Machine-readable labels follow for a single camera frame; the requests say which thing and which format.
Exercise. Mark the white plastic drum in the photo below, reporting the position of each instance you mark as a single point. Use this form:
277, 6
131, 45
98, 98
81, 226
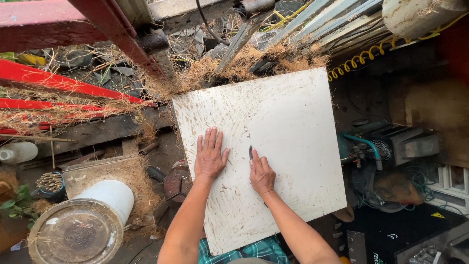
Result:
421, 16

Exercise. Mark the person's right hand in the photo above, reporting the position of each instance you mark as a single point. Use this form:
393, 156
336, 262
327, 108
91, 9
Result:
262, 176

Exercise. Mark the heap of coconut fibre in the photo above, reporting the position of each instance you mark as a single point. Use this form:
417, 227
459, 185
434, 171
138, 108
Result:
205, 71

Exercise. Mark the person's right fingers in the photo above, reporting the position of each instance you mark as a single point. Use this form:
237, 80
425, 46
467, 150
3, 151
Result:
255, 158

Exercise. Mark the white scratched board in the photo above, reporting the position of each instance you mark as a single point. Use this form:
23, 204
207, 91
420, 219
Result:
278, 139

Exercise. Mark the green leafy plant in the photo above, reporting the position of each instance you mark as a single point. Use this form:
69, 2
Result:
18, 207

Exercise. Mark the bundle of thin wooden sticks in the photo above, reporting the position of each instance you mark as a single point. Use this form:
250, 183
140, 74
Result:
50, 181

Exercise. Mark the white plastic bucket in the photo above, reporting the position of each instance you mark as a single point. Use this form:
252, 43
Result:
91, 220

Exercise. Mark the black machine case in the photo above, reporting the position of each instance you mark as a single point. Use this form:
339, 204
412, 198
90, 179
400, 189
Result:
399, 234

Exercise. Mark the white plastic bottle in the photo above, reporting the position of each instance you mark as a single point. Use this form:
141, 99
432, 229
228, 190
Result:
18, 152

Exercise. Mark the person's left hand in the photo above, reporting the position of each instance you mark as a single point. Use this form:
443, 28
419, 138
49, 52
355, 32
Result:
209, 161

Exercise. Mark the red metal frame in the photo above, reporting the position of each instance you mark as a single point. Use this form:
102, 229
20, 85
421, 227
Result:
66, 47

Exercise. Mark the green plaid shorts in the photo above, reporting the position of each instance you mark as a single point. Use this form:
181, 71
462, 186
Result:
252, 252

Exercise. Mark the bundle of grey metal bars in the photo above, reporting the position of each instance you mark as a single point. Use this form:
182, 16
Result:
293, 29

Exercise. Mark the rusty round metal disc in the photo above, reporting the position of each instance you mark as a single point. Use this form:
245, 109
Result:
177, 183

